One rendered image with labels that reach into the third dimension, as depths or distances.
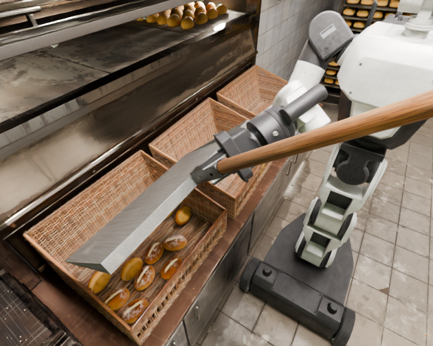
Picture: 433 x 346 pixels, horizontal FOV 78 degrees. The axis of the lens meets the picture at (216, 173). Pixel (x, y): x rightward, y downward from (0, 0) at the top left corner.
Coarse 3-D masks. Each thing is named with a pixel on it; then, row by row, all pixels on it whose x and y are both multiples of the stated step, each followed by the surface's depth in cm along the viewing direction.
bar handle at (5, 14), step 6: (30, 6) 62; (36, 6) 62; (0, 12) 57; (6, 12) 58; (12, 12) 59; (18, 12) 60; (24, 12) 61; (30, 12) 62; (36, 12) 63; (0, 18) 57; (6, 18) 58; (30, 18) 62; (30, 24) 63; (36, 24) 63
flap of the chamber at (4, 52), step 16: (176, 0) 92; (192, 0) 99; (112, 16) 74; (128, 16) 78; (144, 16) 83; (64, 32) 65; (80, 32) 68; (0, 48) 56; (16, 48) 58; (32, 48) 60
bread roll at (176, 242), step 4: (172, 236) 112; (176, 236) 112; (180, 236) 113; (168, 240) 111; (172, 240) 111; (176, 240) 111; (180, 240) 111; (184, 240) 113; (164, 244) 112; (168, 244) 111; (172, 244) 110; (176, 244) 111; (180, 244) 111; (184, 244) 113; (164, 248) 112; (168, 248) 111; (172, 248) 111; (176, 248) 111; (180, 248) 112
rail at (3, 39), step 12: (144, 0) 82; (156, 0) 86; (168, 0) 90; (96, 12) 70; (108, 12) 73; (120, 12) 76; (48, 24) 62; (60, 24) 64; (72, 24) 66; (0, 36) 55; (12, 36) 57; (24, 36) 59
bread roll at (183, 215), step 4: (180, 208) 123; (184, 208) 123; (188, 208) 124; (180, 212) 121; (184, 212) 122; (188, 212) 123; (176, 216) 120; (180, 216) 120; (184, 216) 121; (188, 216) 122; (176, 220) 119; (180, 220) 119; (184, 220) 120; (180, 224) 120
